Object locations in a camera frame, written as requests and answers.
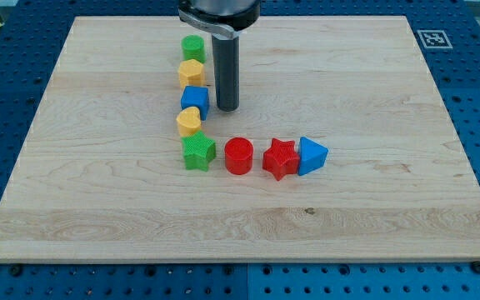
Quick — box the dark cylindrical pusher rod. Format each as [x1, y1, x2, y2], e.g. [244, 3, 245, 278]
[212, 35, 239, 112]

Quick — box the yellow hexagon block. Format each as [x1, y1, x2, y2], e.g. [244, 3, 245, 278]
[177, 59, 206, 89]

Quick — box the green cylinder block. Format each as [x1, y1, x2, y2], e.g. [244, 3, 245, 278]
[181, 35, 206, 63]

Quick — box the blue cube block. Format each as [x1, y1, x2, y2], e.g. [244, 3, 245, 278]
[180, 86, 210, 121]

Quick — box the yellow heart block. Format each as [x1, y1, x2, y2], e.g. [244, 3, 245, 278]
[176, 107, 202, 138]

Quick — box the red cylinder block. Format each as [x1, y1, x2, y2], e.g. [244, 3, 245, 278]
[224, 137, 253, 175]

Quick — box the green star block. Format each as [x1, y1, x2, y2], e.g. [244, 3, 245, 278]
[181, 131, 216, 172]

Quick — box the red star block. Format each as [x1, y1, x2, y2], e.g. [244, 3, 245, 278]
[262, 138, 300, 181]

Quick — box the blue triangle block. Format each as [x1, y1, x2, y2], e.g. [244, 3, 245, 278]
[297, 137, 329, 176]

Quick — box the wooden board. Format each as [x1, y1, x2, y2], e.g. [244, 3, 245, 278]
[0, 16, 480, 263]

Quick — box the white fiducial marker tag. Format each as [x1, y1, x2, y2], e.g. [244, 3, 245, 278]
[417, 29, 453, 49]

